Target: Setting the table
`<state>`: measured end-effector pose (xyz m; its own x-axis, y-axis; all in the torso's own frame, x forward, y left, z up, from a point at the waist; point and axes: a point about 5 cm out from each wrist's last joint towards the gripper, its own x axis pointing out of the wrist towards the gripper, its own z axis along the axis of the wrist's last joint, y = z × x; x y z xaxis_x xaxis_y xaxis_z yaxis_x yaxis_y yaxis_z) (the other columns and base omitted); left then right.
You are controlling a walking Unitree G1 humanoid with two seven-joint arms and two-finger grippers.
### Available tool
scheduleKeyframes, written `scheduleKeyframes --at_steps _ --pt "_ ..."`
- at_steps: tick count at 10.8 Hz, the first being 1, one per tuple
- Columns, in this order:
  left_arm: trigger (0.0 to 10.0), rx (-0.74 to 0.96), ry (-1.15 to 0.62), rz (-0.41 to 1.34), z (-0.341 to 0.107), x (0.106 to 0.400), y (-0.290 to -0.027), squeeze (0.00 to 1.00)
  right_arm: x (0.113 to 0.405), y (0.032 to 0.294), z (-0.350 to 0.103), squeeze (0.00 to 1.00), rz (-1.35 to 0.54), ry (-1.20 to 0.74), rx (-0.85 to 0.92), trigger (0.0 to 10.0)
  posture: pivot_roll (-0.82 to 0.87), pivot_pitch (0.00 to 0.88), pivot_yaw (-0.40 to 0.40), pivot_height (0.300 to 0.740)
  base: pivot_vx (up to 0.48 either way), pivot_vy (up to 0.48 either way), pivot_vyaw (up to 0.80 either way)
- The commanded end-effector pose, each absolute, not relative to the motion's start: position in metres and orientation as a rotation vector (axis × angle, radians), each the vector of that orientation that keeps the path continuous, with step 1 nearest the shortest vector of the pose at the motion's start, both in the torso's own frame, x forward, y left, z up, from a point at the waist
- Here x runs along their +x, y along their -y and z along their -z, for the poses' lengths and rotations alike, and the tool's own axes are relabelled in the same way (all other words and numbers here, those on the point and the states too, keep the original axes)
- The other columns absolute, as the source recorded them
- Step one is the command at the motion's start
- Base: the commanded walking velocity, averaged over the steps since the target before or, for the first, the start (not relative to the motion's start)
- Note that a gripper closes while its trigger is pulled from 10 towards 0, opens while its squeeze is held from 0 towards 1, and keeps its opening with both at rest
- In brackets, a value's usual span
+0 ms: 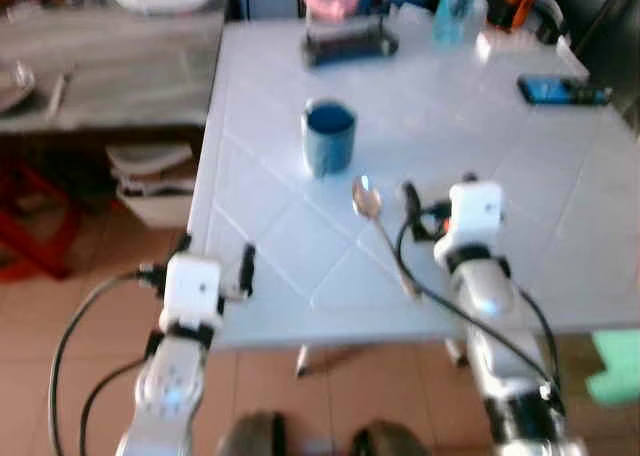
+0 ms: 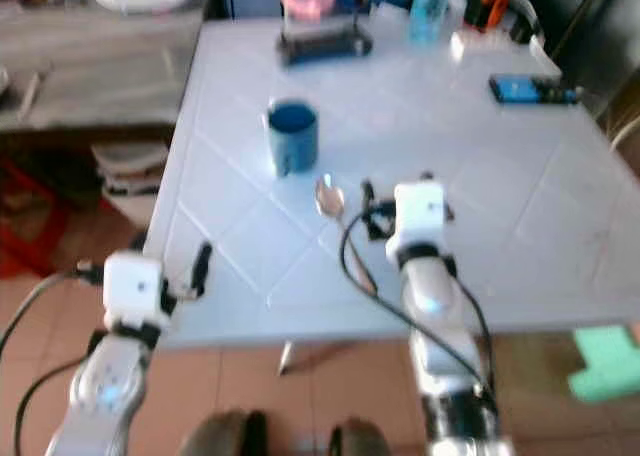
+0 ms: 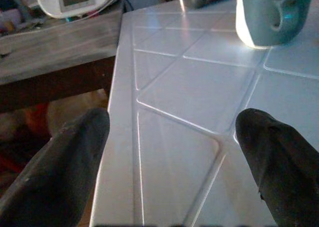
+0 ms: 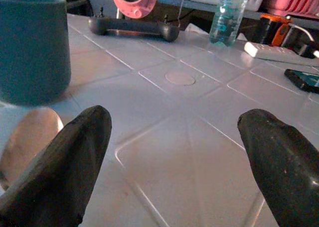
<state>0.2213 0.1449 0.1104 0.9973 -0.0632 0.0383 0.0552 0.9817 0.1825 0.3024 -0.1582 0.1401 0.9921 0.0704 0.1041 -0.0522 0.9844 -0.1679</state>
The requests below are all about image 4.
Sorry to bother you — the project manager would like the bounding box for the pink plastic basket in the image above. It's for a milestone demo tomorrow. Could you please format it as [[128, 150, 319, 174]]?
[[261, 0, 319, 19]]

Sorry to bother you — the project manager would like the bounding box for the silver metal spoon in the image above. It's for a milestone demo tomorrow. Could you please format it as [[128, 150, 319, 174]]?
[[0, 107, 64, 191]]

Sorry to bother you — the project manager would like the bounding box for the white power strip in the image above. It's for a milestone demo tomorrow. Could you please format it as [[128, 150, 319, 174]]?
[[243, 41, 315, 61]]

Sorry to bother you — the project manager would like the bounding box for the orange and black battery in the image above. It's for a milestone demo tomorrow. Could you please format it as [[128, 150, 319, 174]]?
[[256, 13, 294, 47]]

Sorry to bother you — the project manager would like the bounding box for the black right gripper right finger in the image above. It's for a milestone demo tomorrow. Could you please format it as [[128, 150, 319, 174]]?
[[237, 109, 319, 227]]

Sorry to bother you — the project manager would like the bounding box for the black game controller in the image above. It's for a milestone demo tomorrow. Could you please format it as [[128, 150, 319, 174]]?
[[88, 13, 180, 43]]

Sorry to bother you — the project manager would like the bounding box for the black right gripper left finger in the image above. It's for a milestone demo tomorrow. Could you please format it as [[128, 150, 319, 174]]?
[[0, 105, 113, 227]]

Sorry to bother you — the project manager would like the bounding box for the clear plastic water bottle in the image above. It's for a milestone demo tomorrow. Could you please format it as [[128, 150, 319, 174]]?
[[208, 0, 250, 47]]

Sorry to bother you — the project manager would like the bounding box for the black smartphone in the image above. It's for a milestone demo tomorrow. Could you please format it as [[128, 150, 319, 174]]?
[[284, 69, 319, 94]]

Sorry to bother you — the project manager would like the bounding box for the white cable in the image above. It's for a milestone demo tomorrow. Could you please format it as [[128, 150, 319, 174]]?
[[288, 23, 316, 42]]

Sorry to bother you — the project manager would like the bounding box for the dark teal cup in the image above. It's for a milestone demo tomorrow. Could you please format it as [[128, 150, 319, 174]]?
[[0, 0, 72, 107]]

